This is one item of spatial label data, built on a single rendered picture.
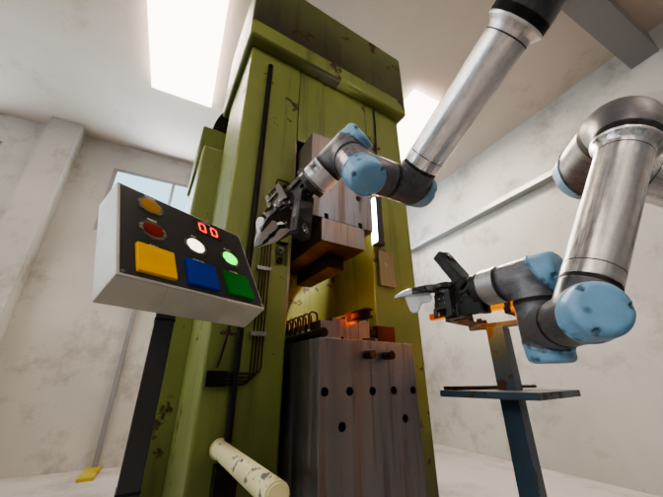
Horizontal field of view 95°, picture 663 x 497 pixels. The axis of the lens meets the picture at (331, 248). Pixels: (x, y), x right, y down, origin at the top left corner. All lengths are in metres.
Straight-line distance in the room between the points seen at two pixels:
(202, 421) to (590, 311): 0.93
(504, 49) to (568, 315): 0.42
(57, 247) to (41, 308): 0.69
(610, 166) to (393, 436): 0.87
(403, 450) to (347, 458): 0.20
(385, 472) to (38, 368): 3.78
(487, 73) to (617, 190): 0.27
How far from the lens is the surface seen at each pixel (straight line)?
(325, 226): 1.15
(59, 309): 4.41
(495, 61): 0.64
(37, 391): 4.35
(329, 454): 0.98
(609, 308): 0.52
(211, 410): 1.05
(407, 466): 1.15
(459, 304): 0.75
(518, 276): 0.66
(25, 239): 4.49
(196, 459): 1.06
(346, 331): 1.08
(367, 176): 0.58
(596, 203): 0.62
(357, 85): 1.96
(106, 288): 0.65
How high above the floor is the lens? 0.80
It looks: 23 degrees up
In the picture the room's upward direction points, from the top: straight up
